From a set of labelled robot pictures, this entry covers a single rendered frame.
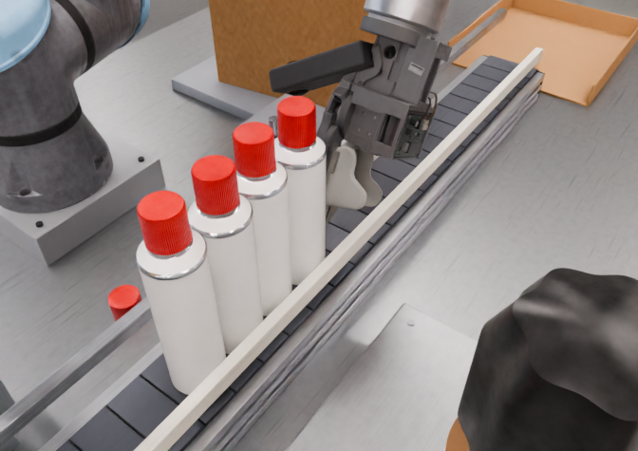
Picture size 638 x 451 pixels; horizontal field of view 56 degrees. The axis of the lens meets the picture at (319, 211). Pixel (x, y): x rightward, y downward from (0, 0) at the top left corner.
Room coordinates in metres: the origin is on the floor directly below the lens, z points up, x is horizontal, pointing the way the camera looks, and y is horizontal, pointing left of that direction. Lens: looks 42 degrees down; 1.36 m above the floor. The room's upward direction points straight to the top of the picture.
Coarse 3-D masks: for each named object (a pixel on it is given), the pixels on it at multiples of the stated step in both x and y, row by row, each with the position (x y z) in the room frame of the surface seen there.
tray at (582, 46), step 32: (512, 0) 1.23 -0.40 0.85; (544, 0) 1.20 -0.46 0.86; (512, 32) 1.11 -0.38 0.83; (544, 32) 1.11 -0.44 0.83; (576, 32) 1.11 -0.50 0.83; (608, 32) 1.11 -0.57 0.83; (544, 64) 0.98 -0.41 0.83; (576, 64) 0.98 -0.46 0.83; (608, 64) 0.98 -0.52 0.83; (576, 96) 0.87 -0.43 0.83
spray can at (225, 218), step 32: (224, 160) 0.36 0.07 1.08; (224, 192) 0.34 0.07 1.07; (192, 224) 0.34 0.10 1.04; (224, 224) 0.33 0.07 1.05; (224, 256) 0.33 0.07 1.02; (256, 256) 0.35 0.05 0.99; (224, 288) 0.33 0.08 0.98; (256, 288) 0.34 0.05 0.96; (224, 320) 0.33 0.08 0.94; (256, 320) 0.34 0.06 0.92
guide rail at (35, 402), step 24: (480, 24) 0.87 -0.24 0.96; (456, 48) 0.79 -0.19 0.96; (144, 312) 0.32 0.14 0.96; (120, 336) 0.29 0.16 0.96; (72, 360) 0.27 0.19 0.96; (96, 360) 0.27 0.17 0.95; (48, 384) 0.25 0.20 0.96; (72, 384) 0.25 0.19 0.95; (24, 408) 0.23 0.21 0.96; (0, 432) 0.21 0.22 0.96
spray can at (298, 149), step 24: (288, 120) 0.42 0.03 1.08; (312, 120) 0.43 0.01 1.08; (288, 144) 0.42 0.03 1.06; (312, 144) 0.43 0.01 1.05; (288, 168) 0.41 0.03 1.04; (312, 168) 0.42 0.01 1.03; (288, 192) 0.41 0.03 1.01; (312, 192) 0.42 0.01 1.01; (312, 216) 0.42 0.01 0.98; (312, 240) 0.42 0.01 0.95; (312, 264) 0.42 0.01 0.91
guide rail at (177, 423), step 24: (504, 96) 0.76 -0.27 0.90; (480, 120) 0.70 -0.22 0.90; (456, 144) 0.64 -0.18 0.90; (432, 168) 0.58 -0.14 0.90; (408, 192) 0.54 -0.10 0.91; (384, 216) 0.49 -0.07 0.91; (360, 240) 0.45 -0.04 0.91; (336, 264) 0.42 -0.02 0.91; (312, 288) 0.39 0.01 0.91; (288, 312) 0.35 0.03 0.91; (264, 336) 0.33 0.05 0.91; (240, 360) 0.30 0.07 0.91; (216, 384) 0.28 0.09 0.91; (192, 408) 0.25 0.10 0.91; (168, 432) 0.23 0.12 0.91
